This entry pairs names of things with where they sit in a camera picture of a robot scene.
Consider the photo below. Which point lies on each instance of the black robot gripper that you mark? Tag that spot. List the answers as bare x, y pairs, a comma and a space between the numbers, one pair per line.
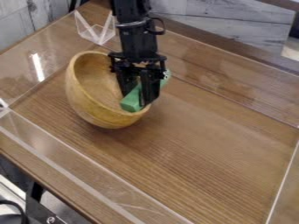
139, 57

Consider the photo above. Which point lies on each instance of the clear acrylic corner bracket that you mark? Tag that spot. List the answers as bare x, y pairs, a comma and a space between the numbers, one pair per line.
98, 34

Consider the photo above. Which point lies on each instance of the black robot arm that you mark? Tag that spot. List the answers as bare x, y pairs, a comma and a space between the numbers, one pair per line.
132, 8

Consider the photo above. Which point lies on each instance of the black table leg bracket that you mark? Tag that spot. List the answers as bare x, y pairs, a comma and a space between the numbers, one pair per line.
36, 212

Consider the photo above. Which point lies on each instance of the clear acrylic tray wall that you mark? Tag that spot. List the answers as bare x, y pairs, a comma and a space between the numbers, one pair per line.
80, 181

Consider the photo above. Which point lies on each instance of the green rectangular block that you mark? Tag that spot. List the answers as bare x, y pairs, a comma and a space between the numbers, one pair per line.
132, 103

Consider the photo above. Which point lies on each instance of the brown wooden bowl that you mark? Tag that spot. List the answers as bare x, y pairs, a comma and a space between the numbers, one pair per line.
94, 94

